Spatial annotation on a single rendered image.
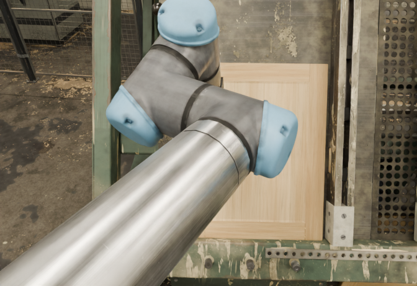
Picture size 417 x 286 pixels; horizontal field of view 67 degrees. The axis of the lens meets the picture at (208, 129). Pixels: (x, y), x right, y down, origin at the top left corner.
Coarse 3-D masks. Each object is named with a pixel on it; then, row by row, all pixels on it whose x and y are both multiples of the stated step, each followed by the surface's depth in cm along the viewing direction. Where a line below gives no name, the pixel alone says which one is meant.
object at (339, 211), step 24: (336, 0) 96; (360, 0) 92; (336, 24) 96; (360, 24) 93; (336, 48) 96; (336, 72) 95; (336, 96) 95; (336, 120) 95; (336, 144) 95; (336, 168) 95; (336, 192) 95; (336, 216) 95; (336, 240) 96
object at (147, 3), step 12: (144, 0) 106; (144, 12) 106; (144, 24) 107; (144, 36) 107; (144, 48) 107; (120, 144) 107; (132, 144) 107; (156, 144) 107; (384, 144) 105; (396, 144) 105; (408, 144) 105
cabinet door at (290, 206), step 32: (224, 64) 99; (256, 64) 99; (288, 64) 99; (320, 64) 99; (256, 96) 100; (288, 96) 100; (320, 96) 99; (320, 128) 100; (288, 160) 101; (320, 160) 100; (256, 192) 101; (288, 192) 101; (320, 192) 101; (224, 224) 102; (256, 224) 101; (288, 224) 101; (320, 224) 101
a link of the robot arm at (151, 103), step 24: (168, 48) 38; (144, 72) 37; (168, 72) 37; (192, 72) 39; (120, 96) 36; (144, 96) 36; (168, 96) 35; (120, 120) 35; (144, 120) 35; (168, 120) 35; (144, 144) 39
